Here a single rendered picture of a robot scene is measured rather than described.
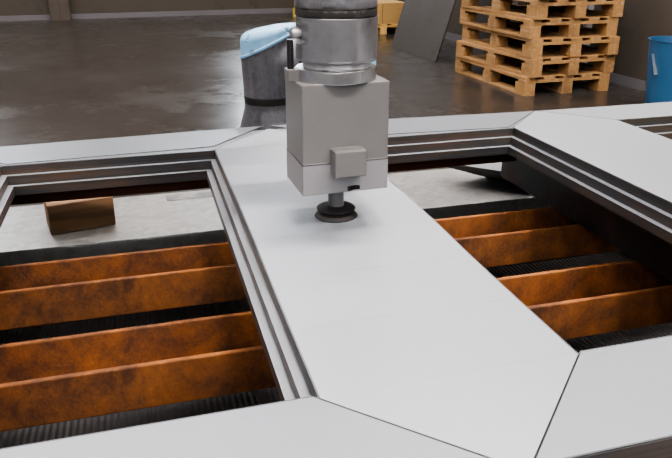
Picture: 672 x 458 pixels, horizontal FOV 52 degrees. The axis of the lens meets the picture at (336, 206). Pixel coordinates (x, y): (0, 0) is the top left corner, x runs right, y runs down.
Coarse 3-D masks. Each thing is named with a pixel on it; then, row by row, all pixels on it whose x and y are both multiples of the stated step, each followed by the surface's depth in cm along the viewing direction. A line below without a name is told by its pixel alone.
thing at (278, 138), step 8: (248, 136) 99; (256, 136) 99; (264, 136) 99; (272, 136) 99; (280, 136) 99; (232, 144) 95; (240, 144) 95; (248, 144) 95; (256, 144) 95; (264, 144) 95; (272, 144) 95; (280, 144) 95
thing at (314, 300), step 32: (288, 288) 55; (320, 288) 55; (352, 288) 55; (384, 288) 55; (416, 288) 55; (448, 288) 55; (480, 288) 55; (288, 320) 51; (320, 320) 51; (352, 320) 51
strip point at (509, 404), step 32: (416, 384) 43; (448, 384) 43; (480, 384) 43; (512, 384) 43; (544, 384) 43; (384, 416) 40; (416, 416) 40; (448, 416) 40; (480, 416) 40; (512, 416) 40; (544, 416) 40; (480, 448) 38; (512, 448) 38
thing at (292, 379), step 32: (512, 128) 104; (64, 160) 88; (96, 160) 89; (128, 160) 90; (160, 160) 91; (192, 160) 92; (416, 160) 100; (544, 160) 95; (576, 160) 89; (0, 192) 82; (32, 192) 87; (224, 192) 80; (608, 192) 83; (640, 192) 78; (0, 224) 77; (224, 224) 75; (640, 224) 77; (256, 256) 63; (256, 288) 60; (256, 320) 56; (288, 352) 49; (288, 384) 47; (640, 448) 38
